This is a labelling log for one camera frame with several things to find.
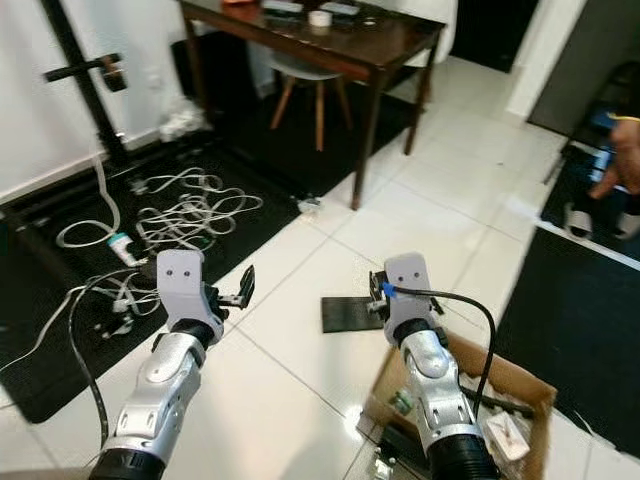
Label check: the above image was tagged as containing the dark wooden table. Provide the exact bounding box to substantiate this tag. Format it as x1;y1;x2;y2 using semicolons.
178;0;448;211

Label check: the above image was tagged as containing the brown cardboard box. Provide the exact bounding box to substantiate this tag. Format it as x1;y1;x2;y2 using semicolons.
365;330;558;480

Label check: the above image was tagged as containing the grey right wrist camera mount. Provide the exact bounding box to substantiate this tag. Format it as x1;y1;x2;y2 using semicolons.
384;252;436;341

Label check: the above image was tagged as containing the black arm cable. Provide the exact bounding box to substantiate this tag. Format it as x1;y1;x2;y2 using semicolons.
66;285;113;451
385;284;499;413

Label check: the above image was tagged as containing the black pole stand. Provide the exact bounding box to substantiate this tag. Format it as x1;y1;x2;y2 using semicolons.
40;0;131;166

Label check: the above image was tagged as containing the black square pad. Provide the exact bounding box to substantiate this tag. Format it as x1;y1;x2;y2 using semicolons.
322;296;386;334

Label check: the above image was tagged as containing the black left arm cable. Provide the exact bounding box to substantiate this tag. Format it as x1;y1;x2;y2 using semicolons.
66;285;113;451

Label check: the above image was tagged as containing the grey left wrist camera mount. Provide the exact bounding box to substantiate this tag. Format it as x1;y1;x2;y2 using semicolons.
157;248;223;346

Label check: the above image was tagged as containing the white cable tangle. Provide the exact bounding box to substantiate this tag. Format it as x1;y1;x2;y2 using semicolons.
0;150;266;371

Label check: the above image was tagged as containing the seated person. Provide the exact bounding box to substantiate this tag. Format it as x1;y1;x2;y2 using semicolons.
585;95;640;226

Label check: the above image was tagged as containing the white crumpled bundle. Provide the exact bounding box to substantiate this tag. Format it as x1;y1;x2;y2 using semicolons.
160;103;209;141

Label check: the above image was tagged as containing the white power strip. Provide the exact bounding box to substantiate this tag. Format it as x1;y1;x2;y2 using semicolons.
110;232;143;266

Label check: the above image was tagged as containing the grey slipper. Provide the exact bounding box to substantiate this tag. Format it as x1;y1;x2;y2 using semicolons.
563;205;596;239
618;210;640;239

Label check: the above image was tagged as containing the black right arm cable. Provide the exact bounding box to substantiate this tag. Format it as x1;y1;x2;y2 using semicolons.
385;284;499;413

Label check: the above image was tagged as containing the white chair with wooden legs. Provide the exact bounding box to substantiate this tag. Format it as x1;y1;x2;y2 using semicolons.
268;55;356;153

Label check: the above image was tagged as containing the grey door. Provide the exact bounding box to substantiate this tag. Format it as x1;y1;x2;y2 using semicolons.
528;0;640;136

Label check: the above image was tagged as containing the large black floor mat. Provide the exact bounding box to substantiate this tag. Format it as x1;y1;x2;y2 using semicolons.
0;60;421;426

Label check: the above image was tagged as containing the white plastic packet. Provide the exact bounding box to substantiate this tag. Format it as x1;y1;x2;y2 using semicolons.
480;410;531;461

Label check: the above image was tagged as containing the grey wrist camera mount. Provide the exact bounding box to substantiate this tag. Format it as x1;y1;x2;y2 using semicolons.
157;248;223;346
384;252;436;341

